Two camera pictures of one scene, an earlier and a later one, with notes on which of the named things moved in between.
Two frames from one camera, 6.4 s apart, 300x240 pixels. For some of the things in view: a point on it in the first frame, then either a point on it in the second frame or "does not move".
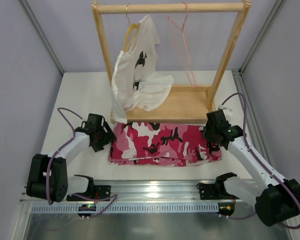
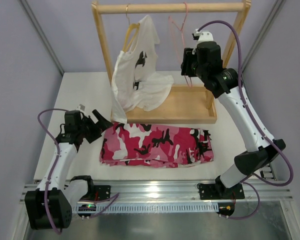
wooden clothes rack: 187,104 does not move
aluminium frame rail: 154,191 does not move
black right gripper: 208,136 → 187,61
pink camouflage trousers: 161,144 does not move
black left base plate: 100,192 does not move
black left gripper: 109,135 → 91,129
